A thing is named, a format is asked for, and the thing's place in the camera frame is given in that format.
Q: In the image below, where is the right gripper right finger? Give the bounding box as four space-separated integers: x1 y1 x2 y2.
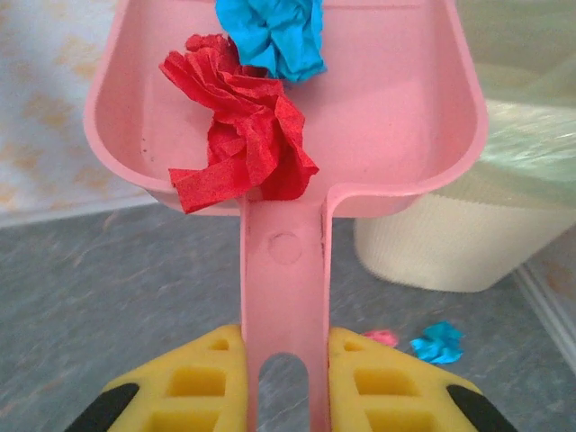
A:
328 326 518 432

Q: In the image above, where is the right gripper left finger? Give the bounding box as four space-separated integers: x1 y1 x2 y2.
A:
65 323 249 432

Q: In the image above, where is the pink paper scrap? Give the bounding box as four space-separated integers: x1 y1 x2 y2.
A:
362 329 400 348

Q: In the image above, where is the blue paper scrap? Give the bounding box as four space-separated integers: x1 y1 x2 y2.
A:
214 0 329 85
409 320 465 365

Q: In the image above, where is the pink plastic dustpan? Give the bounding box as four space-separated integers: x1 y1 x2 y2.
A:
83 0 490 432

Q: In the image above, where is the red paper scrap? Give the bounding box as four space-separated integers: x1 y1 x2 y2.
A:
158 33 320 215

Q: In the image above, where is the beige ribbed waste bin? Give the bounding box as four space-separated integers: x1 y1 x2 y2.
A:
353 179 576 293

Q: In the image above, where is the green plastic bin liner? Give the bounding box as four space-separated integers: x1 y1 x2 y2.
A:
454 0 576 212

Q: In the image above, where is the aluminium table edge rail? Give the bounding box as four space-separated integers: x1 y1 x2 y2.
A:
512 251 576 365

